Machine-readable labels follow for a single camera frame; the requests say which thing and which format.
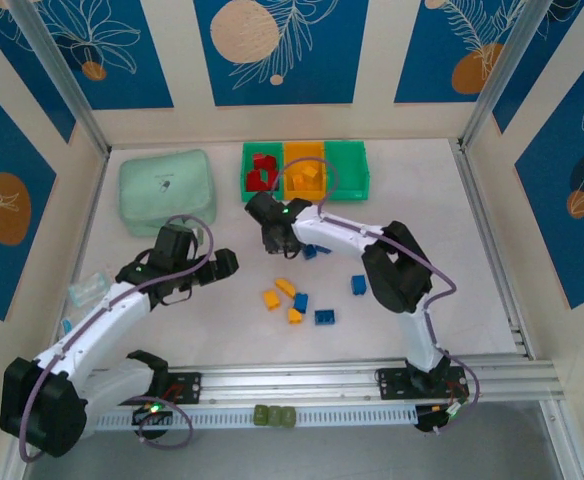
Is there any aluminium frame post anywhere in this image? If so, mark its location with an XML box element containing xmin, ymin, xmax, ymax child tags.
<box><xmin>457</xmin><ymin>0</ymin><xmax>563</xmax><ymax>150</ymax></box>
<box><xmin>6</xmin><ymin>0</ymin><xmax>112</xmax><ymax>155</ymax></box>

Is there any white blue paper packet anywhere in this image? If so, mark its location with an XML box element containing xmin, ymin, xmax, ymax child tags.
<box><xmin>60</xmin><ymin>307</ymin><xmax>88</xmax><ymax>334</ymax></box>

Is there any aluminium side rail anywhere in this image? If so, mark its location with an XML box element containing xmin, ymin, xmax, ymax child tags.
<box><xmin>449</xmin><ymin>138</ymin><xmax>536</xmax><ymax>359</ymax></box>

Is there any teal clear plastic packet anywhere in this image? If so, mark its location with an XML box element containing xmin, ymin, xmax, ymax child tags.
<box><xmin>69</xmin><ymin>272</ymin><xmax>111</xmax><ymax>306</ymax></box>

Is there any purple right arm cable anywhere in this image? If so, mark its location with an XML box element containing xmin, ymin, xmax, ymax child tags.
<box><xmin>271</xmin><ymin>158</ymin><xmax>481</xmax><ymax>419</ymax></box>

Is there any yellow plastic bin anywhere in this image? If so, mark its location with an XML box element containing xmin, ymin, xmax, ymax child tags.
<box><xmin>282</xmin><ymin>141</ymin><xmax>329</xmax><ymax>202</ymax></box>

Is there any white slotted cable duct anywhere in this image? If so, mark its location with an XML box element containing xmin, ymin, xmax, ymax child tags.
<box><xmin>91</xmin><ymin>402</ymin><xmax>419</xmax><ymax>431</ymax></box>

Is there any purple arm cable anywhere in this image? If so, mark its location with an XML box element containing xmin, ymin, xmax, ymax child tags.
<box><xmin>271</xmin><ymin>158</ymin><xmax>481</xmax><ymax>419</ymax></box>
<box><xmin>19</xmin><ymin>213</ymin><xmax>217</xmax><ymax>464</ymax></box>

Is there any black connector box green light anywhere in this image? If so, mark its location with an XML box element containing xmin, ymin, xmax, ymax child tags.
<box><xmin>131</xmin><ymin>399</ymin><xmax>174</xmax><ymax>427</ymax></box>
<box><xmin>414</xmin><ymin>402</ymin><xmax>468</xmax><ymax>435</ymax></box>

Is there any short purple cable loop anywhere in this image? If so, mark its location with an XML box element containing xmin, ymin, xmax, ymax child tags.
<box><xmin>138</xmin><ymin>394</ymin><xmax>194</xmax><ymax>449</ymax></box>

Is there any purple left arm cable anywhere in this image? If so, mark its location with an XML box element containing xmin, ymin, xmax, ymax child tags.
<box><xmin>19</xmin><ymin>213</ymin><xmax>217</xmax><ymax>464</ymax></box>

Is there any black left camera cable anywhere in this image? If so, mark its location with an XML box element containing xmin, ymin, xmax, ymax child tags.
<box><xmin>159</xmin><ymin>279</ymin><xmax>196</xmax><ymax>307</ymax></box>

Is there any mint green zipper pouch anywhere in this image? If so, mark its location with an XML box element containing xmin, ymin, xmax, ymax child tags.
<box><xmin>117</xmin><ymin>148</ymin><xmax>219</xmax><ymax>239</ymax></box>

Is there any aluminium mounting rail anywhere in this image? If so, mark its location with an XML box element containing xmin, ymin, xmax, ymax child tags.
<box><xmin>169</xmin><ymin>352</ymin><xmax>558</xmax><ymax>401</ymax></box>

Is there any blue floral wall panel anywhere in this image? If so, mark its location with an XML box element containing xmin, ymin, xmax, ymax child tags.
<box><xmin>394</xmin><ymin>0</ymin><xmax>528</xmax><ymax>105</ymax></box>
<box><xmin>514</xmin><ymin>47</ymin><xmax>584</xmax><ymax>310</ymax></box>
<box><xmin>0</xmin><ymin>9</ymin><xmax>77</xmax><ymax>145</ymax></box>
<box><xmin>41</xmin><ymin>0</ymin><xmax>175</xmax><ymax>111</ymax></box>
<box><xmin>491</xmin><ymin>0</ymin><xmax>584</xmax><ymax>135</ymax></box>
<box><xmin>193</xmin><ymin>0</ymin><xmax>371</xmax><ymax>107</ymax></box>
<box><xmin>0</xmin><ymin>74</ymin><xmax>58</xmax><ymax>321</ymax></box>

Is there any green plastic bin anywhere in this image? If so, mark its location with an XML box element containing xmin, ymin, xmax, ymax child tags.
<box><xmin>323</xmin><ymin>140</ymin><xmax>371</xmax><ymax>202</ymax></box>
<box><xmin>240</xmin><ymin>141</ymin><xmax>288</xmax><ymax>204</ymax></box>

